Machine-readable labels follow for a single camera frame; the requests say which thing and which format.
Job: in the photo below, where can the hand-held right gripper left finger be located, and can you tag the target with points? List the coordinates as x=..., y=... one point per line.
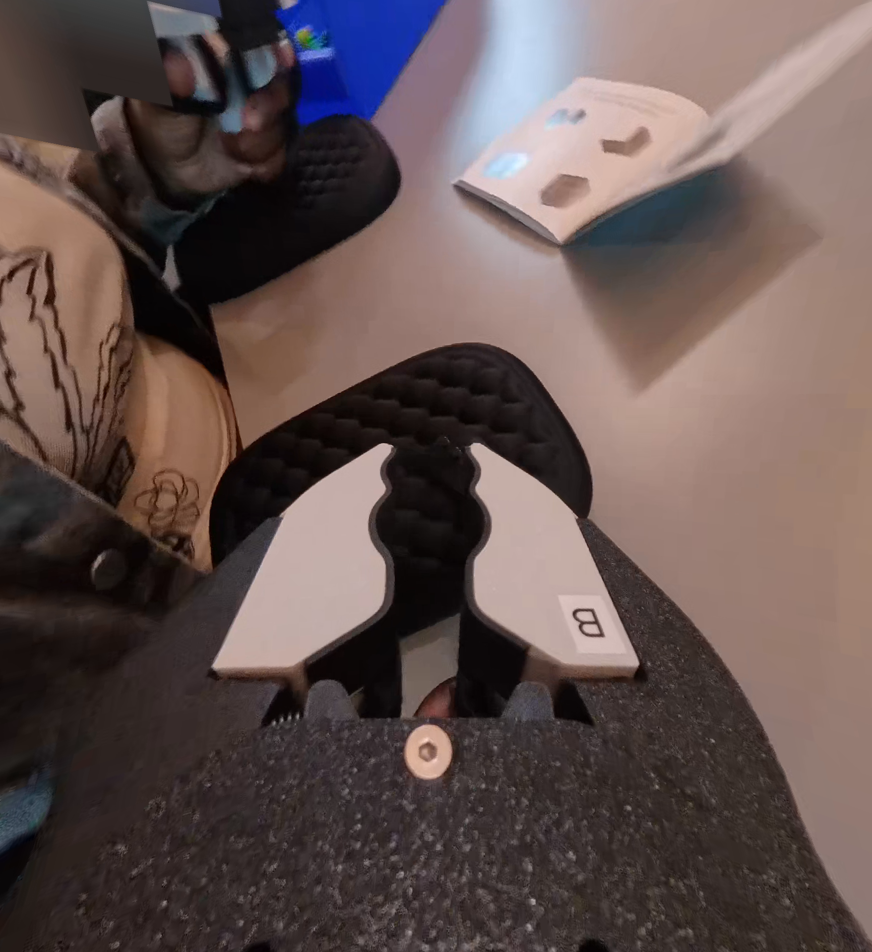
x=309, y=580

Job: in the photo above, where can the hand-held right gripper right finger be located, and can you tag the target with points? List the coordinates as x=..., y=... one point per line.
x=533, y=565

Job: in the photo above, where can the person's left forearm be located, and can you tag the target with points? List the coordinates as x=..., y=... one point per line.
x=120, y=149

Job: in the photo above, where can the lego instruction booklet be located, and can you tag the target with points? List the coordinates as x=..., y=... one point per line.
x=592, y=141

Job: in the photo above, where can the person's left hand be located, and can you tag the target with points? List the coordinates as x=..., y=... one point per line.
x=198, y=156

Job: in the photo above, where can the large blue plastic bin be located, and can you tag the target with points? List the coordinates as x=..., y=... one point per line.
x=376, y=59

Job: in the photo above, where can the person's denim jacket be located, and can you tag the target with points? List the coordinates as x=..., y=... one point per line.
x=34, y=610

